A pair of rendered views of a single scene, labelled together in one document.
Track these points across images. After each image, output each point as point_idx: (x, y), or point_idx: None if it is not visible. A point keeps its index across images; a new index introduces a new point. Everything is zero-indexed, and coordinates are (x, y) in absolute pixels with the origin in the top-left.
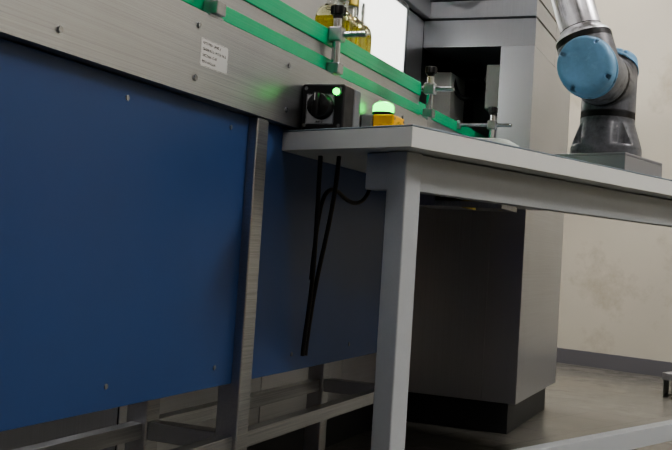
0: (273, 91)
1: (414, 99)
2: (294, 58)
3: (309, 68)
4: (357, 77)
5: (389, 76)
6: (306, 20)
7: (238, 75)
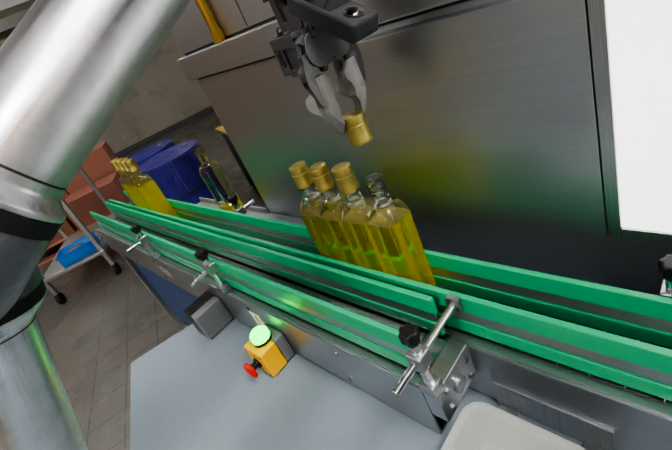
0: (194, 289)
1: (394, 348)
2: (192, 277)
3: (204, 284)
4: (259, 295)
5: (307, 307)
6: (194, 256)
7: (177, 279)
